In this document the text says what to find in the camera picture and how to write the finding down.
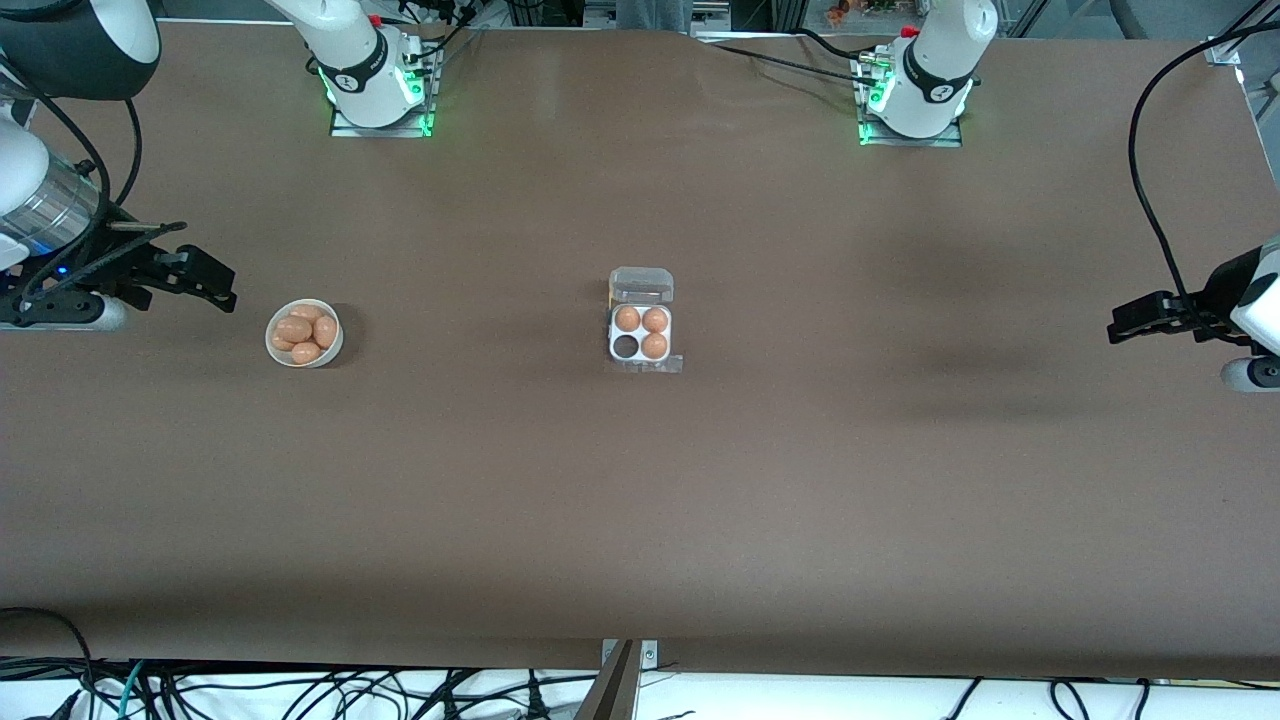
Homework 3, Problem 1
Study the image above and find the clear plastic egg carton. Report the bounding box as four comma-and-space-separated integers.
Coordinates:
607, 267, 684, 375

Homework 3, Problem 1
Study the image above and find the white round bowl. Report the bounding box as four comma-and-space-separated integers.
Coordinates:
266, 298, 345, 369

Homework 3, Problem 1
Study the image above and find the brown table cover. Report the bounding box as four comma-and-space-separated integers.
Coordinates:
0, 18, 1280, 683

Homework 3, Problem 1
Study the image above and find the person in grey trousers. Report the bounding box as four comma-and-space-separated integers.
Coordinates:
615, 0, 691, 34

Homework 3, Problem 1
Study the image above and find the dark slanted pole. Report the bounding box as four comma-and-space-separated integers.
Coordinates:
573, 640, 641, 720

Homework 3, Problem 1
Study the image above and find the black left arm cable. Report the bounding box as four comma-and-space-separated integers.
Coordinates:
1128, 20, 1280, 321

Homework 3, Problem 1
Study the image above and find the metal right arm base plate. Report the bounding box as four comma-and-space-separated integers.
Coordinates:
330, 45, 438, 139

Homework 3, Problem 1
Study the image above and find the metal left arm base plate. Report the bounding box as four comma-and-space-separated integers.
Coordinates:
858, 55, 964, 149

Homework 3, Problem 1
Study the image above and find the black looped floor cable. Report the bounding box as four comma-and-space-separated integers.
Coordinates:
0, 607, 98, 720

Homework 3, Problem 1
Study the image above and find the teal cable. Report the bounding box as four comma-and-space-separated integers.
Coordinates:
118, 660, 149, 720

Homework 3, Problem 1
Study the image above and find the black base power cable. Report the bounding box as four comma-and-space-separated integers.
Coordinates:
795, 28, 873, 63
712, 43, 873, 85

